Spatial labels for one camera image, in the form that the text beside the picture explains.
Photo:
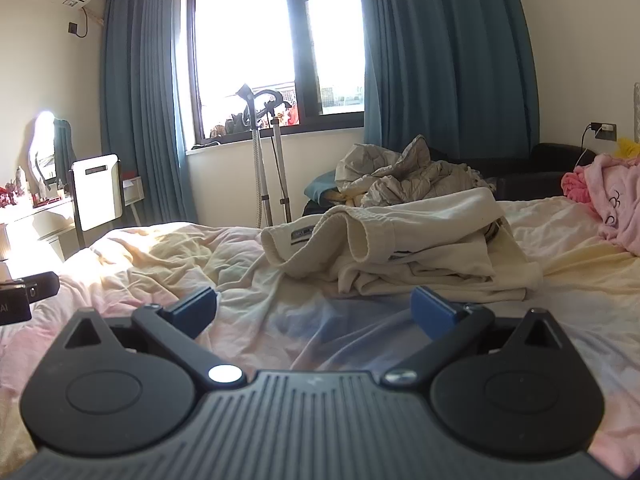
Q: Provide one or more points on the pink plush robe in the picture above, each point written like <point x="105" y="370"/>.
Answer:
<point x="612" y="195"/>

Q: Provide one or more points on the teal pillow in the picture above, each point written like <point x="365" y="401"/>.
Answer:
<point x="320" y="187"/>

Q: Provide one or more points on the wall socket with charger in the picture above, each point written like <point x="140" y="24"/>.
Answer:
<point x="603" y="131"/>

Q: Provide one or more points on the blue curtain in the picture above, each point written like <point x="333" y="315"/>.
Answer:
<point x="445" y="55"/>
<point x="142" y="100"/>

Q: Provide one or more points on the garment steamer stand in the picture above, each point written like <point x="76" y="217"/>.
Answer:
<point x="261" y="160"/>

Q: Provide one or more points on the dark framed window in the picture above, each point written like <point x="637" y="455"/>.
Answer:
<point x="240" y="35"/>

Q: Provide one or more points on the curved vanity mirror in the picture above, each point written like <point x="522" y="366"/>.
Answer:
<point x="42" y="145"/>

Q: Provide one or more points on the black garment on mirror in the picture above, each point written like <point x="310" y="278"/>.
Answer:
<point x="64" y="147"/>

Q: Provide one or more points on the white dressing table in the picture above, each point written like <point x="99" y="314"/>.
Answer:
<point x="35" y="225"/>

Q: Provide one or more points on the yellow plush toy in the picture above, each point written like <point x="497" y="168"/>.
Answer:
<point x="629" y="147"/>

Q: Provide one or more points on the hot pink cloth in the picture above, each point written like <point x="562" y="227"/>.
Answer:
<point x="572" y="185"/>

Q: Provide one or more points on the black wall outlet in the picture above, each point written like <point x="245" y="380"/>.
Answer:
<point x="76" y="29"/>

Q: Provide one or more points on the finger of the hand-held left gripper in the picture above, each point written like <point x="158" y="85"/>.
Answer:
<point x="44" y="285"/>

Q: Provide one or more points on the white backed chair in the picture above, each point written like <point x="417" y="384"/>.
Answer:
<point x="97" y="190"/>

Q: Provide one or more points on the white side table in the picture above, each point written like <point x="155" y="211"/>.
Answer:
<point x="132" y="190"/>

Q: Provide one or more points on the grey crumpled quilt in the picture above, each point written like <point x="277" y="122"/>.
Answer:
<point x="395" y="170"/>

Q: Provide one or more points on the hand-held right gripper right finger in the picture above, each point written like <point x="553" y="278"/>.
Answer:
<point x="431" y="312"/>

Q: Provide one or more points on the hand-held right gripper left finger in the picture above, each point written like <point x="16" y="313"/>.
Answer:
<point x="192" y="307"/>

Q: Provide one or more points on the white sweatpants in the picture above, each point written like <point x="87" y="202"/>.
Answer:
<point x="425" y="240"/>

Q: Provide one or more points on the cosmetics on dressing table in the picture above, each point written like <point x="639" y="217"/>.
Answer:
<point x="20" y="187"/>

